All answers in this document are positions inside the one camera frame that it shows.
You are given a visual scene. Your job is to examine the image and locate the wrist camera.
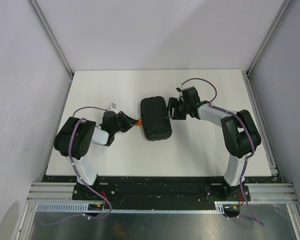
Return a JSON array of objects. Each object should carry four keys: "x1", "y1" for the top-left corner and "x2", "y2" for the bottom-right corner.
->
[
  {"x1": 107, "y1": 103, "x2": 119, "y2": 114},
  {"x1": 176, "y1": 86, "x2": 184, "y2": 92}
]

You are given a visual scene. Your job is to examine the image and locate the left aluminium frame post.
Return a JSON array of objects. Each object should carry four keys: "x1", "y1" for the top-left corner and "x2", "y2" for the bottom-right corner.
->
[{"x1": 27, "y1": 0, "x2": 75, "y2": 77}]

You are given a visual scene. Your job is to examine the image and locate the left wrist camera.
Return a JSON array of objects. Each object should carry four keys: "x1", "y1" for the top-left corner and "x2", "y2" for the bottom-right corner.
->
[{"x1": 107, "y1": 103, "x2": 119, "y2": 114}]

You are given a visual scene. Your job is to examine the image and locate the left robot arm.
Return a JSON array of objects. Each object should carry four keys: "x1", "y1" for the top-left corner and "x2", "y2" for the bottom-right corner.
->
[{"x1": 53, "y1": 110, "x2": 138, "y2": 200}]

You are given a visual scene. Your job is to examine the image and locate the grey slotted cable duct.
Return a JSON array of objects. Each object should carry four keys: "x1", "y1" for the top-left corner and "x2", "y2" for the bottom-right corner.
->
[{"x1": 36, "y1": 202, "x2": 225, "y2": 214}]

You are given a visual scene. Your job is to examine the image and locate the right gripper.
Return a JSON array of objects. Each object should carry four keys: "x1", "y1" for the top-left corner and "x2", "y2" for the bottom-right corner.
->
[{"x1": 163, "y1": 98, "x2": 190, "y2": 121}]

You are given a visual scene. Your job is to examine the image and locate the aluminium frame post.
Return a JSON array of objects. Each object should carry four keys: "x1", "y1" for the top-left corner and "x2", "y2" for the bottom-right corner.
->
[
  {"x1": 246, "y1": 0, "x2": 295, "y2": 76},
  {"x1": 27, "y1": 0, "x2": 75, "y2": 77}
]

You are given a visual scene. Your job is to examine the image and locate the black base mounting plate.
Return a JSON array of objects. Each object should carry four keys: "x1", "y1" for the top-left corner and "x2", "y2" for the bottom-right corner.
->
[{"x1": 41, "y1": 174, "x2": 278, "y2": 211}]

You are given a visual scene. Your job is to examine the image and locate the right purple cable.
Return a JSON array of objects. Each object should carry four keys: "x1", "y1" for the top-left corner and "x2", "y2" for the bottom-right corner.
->
[{"x1": 181, "y1": 77, "x2": 265, "y2": 226}]

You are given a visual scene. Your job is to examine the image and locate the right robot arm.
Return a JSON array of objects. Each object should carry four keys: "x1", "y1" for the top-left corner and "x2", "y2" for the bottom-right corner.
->
[{"x1": 163, "y1": 86, "x2": 262, "y2": 201}]

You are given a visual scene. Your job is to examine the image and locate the right aluminium frame post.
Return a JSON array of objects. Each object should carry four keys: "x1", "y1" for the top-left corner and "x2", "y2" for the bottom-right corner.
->
[{"x1": 246, "y1": 0, "x2": 295, "y2": 76}]

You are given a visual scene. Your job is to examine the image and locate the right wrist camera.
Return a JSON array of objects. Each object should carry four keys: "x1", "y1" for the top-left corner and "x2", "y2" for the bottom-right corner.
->
[{"x1": 176, "y1": 86, "x2": 184, "y2": 92}]

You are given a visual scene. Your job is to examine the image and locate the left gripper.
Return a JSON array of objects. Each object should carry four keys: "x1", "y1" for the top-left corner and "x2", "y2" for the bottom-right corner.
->
[{"x1": 111, "y1": 110, "x2": 139, "y2": 134}]

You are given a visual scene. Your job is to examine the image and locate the black plastic tool case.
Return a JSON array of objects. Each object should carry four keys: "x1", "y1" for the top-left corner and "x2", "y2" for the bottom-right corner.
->
[{"x1": 140, "y1": 96, "x2": 172, "y2": 141}]

